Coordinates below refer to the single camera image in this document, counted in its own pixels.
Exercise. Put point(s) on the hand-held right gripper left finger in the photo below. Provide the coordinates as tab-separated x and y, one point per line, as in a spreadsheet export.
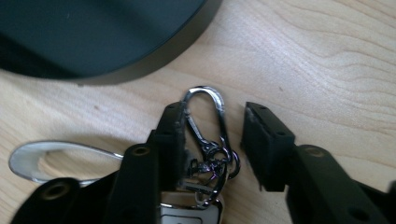
169	140

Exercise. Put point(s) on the black car key with carabiner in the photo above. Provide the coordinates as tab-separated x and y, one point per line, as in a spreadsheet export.
193	215

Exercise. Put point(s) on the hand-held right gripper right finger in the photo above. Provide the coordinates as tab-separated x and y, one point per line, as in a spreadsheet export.
267	146

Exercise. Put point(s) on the chrome oval loop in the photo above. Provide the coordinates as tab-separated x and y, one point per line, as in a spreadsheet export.
19	161

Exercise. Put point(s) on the black oval tray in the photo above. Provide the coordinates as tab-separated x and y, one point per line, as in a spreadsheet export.
93	31

